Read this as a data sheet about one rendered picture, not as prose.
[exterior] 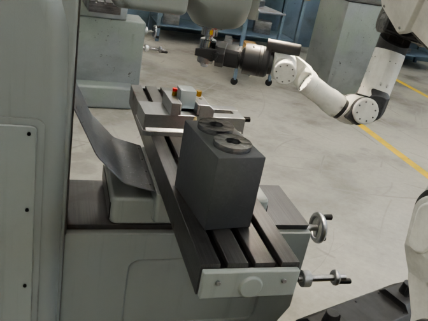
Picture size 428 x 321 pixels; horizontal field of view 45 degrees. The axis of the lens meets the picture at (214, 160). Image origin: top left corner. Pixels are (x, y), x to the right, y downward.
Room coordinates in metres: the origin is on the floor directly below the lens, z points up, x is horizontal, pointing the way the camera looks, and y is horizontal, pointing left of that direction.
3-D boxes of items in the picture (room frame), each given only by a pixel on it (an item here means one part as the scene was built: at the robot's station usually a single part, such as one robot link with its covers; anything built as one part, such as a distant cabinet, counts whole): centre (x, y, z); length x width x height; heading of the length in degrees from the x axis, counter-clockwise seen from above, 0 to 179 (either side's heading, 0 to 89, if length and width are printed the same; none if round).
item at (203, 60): (1.49, 0.08, 1.23); 0.05 x 0.05 x 0.06
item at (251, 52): (1.49, -0.01, 1.23); 0.13 x 0.12 x 0.10; 178
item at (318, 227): (1.66, -0.39, 0.63); 0.16 x 0.12 x 0.12; 110
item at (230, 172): (1.14, -0.01, 1.03); 0.22 x 0.12 x 0.20; 27
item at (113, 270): (1.50, 0.06, 0.43); 0.80 x 0.30 x 0.60; 110
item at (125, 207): (1.49, 0.08, 0.79); 0.50 x 0.35 x 0.12; 110
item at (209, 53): (1.46, 0.08, 1.23); 0.06 x 0.02 x 0.03; 88
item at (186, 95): (1.63, 0.13, 1.04); 0.06 x 0.05 x 0.06; 22
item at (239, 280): (1.49, 0.08, 0.89); 1.24 x 0.23 x 0.08; 20
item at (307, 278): (1.54, -0.47, 0.51); 0.22 x 0.06 x 0.06; 110
